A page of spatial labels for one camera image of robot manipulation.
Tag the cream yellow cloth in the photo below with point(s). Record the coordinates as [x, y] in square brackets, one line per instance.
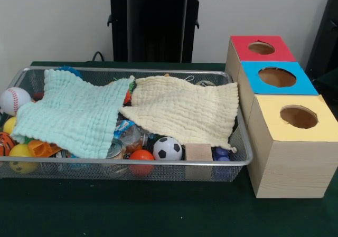
[179, 107]

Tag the clear mesh bin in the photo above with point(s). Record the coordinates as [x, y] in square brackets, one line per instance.
[66, 171]

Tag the wooden box with three holes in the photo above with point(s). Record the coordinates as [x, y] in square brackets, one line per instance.
[290, 168]

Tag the black and white soccer ball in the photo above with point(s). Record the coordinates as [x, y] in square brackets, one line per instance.
[167, 148]

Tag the wooden cube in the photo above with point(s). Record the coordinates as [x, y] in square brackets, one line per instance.
[198, 152]

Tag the orange red ball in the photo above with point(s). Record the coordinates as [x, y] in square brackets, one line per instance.
[141, 155]

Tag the purple plastic toy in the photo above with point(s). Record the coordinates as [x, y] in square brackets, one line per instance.
[221, 153]

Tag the mint green cloth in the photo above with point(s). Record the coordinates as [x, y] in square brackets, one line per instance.
[68, 115]

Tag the orange plastic toy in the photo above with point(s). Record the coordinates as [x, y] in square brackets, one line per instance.
[39, 148]

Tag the yellow smiley ball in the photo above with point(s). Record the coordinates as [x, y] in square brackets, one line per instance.
[19, 151]

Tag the white baseball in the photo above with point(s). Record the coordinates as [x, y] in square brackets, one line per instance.
[14, 99]

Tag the side table with green cloth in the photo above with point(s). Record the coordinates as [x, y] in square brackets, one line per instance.
[327, 89]

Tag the tiger striped toy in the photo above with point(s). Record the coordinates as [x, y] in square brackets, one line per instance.
[5, 143]

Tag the black chair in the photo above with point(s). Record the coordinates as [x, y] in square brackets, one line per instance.
[323, 36]

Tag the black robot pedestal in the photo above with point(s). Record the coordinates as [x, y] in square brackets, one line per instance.
[153, 23]

